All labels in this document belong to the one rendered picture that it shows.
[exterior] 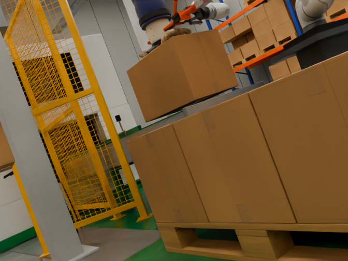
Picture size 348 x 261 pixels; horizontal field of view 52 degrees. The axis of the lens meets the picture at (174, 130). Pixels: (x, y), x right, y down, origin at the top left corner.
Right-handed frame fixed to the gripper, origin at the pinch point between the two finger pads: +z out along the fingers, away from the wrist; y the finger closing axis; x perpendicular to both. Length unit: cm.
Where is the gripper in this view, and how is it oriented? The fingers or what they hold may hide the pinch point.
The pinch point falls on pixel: (182, 16)
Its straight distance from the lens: 237.5
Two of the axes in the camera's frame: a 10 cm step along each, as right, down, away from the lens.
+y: 3.6, 9.3, 0.1
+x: -5.4, 2.1, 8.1
